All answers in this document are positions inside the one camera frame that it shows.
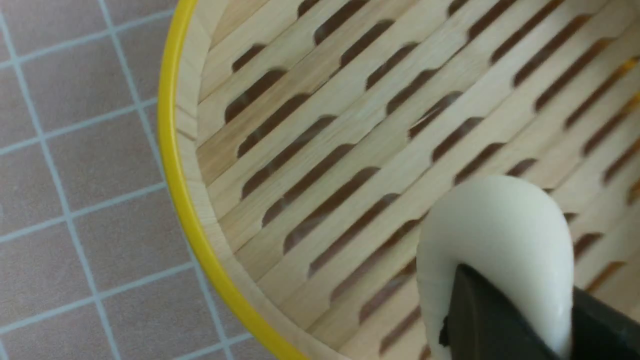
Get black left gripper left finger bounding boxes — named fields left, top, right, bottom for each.
left=439, top=264, right=556, bottom=360

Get white bun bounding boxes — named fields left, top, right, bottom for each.
left=416, top=175, right=575, bottom=360

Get yellow-rimmed bamboo steamer tray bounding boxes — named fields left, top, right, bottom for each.
left=158, top=0, right=639, bottom=360

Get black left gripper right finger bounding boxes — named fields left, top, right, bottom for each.
left=571, top=287, right=640, bottom=360

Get pink checkered tablecloth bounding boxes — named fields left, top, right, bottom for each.
left=1, top=0, right=273, bottom=360

